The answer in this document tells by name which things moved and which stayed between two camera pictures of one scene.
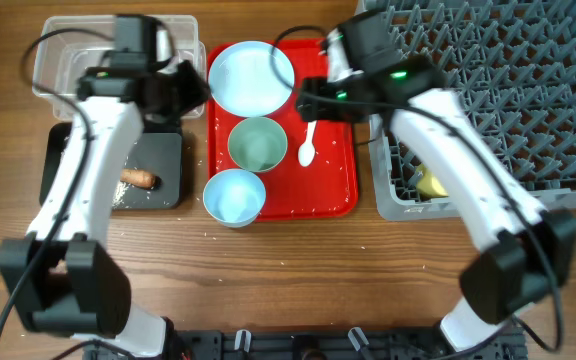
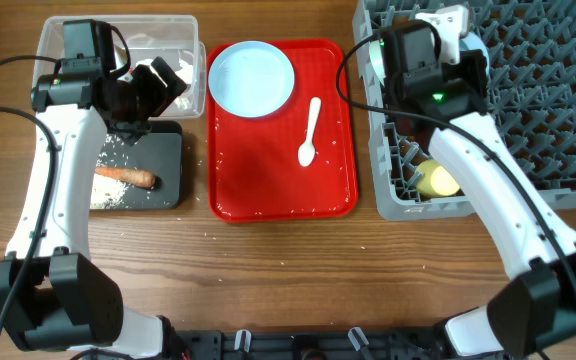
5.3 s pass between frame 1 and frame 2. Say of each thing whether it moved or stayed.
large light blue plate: stayed
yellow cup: stayed
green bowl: moved
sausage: stayed
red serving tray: stayed
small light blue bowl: moved
